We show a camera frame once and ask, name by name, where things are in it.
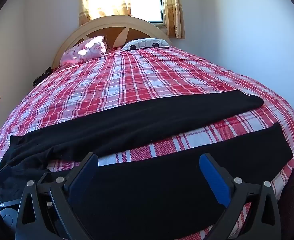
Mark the black pants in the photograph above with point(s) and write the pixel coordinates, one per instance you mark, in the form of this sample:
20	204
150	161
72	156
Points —
137	125

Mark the white black patterned pillow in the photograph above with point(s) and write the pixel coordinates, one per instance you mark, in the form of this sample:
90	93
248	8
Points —
142	43

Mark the cream wooden headboard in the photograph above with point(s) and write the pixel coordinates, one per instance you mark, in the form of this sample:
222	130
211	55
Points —
107	21

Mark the dark cloth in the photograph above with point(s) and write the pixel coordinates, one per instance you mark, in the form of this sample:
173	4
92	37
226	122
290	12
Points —
43	76

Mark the window behind headboard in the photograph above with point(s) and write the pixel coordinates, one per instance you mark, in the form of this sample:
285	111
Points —
147	0

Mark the red plaid blanket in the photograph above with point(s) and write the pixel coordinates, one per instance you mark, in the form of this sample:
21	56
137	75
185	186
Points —
137	80

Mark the pink pillow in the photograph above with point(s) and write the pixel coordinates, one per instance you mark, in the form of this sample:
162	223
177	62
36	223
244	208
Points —
87	51

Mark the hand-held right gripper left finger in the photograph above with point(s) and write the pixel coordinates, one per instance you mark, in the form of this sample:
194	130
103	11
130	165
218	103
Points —
83	177

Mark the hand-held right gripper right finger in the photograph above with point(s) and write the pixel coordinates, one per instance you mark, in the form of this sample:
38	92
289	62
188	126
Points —
213	178

